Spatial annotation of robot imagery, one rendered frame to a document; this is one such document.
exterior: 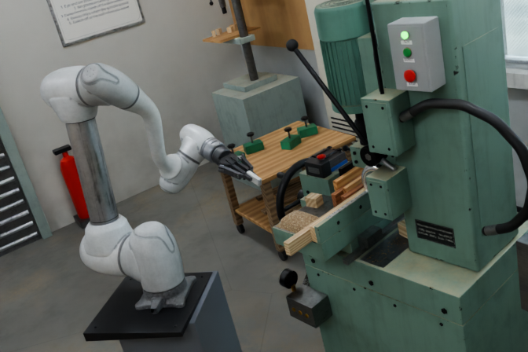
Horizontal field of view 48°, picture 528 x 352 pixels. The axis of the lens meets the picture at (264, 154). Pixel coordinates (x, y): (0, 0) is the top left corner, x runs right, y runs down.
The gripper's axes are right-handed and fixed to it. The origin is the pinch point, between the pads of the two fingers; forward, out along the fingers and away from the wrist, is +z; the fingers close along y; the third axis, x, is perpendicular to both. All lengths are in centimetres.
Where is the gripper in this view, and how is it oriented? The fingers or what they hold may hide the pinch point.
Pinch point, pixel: (254, 178)
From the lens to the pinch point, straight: 220.3
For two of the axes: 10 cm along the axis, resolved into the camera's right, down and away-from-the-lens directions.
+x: -0.2, 8.1, 5.9
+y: 7.3, -3.9, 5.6
